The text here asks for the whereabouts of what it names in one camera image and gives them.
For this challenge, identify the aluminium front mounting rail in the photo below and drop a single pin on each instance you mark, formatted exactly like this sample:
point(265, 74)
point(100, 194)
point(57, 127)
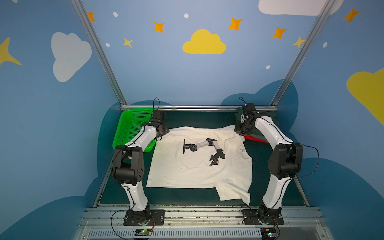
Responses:
point(202, 223)

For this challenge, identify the green circuit board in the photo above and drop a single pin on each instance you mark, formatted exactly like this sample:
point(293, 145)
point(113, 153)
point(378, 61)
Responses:
point(269, 233)
point(143, 233)

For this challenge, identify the left side aluminium table rail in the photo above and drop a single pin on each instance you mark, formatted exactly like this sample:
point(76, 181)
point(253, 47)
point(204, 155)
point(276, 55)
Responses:
point(103, 185)

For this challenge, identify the aluminium frame post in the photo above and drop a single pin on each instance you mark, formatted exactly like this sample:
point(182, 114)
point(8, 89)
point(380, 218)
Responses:
point(88, 26)
point(305, 48)

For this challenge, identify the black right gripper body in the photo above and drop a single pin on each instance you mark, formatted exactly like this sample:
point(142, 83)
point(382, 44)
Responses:
point(217, 154)

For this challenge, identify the right side aluminium table rail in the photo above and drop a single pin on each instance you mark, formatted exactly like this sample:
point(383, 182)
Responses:
point(299, 186)

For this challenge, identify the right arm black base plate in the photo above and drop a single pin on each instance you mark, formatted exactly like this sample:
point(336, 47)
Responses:
point(254, 217)

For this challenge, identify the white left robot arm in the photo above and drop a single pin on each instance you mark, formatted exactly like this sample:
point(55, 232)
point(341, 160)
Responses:
point(128, 171)

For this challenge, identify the right green circuit board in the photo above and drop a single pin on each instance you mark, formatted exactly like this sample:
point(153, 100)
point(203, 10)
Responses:
point(269, 233)

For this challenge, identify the aluminium table rail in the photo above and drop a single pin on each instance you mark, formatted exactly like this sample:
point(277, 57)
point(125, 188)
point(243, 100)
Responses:
point(299, 186)
point(103, 185)

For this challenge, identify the white printed t shirt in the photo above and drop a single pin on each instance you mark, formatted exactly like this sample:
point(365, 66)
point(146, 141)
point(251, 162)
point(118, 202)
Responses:
point(174, 167)

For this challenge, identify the right aluminium frame post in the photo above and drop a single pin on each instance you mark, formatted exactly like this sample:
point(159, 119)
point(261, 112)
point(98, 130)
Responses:
point(305, 48)

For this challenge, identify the green plastic perforated basket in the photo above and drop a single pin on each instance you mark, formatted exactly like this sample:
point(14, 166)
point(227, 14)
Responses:
point(130, 127)

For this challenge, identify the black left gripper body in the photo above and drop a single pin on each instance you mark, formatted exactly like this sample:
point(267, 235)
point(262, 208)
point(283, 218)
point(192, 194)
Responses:
point(185, 146)

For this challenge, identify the horizontal aluminium frame rail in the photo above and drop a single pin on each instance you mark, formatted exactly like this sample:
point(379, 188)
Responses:
point(198, 108)

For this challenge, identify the folded dark green t shirt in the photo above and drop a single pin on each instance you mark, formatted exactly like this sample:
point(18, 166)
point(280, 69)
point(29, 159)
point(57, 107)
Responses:
point(271, 114)

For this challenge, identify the left aluminium frame post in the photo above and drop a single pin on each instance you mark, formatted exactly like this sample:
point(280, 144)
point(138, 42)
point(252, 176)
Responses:
point(88, 26)

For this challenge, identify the left green circuit board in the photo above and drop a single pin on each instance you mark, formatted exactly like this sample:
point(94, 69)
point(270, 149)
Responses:
point(143, 233)

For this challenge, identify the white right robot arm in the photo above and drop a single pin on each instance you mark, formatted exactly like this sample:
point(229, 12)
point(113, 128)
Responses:
point(284, 163)

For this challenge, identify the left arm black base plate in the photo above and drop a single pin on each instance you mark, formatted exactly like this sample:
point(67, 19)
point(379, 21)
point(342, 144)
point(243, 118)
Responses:
point(156, 217)

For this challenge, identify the folded red t shirt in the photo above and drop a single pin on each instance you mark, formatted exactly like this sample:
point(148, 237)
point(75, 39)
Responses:
point(254, 139)

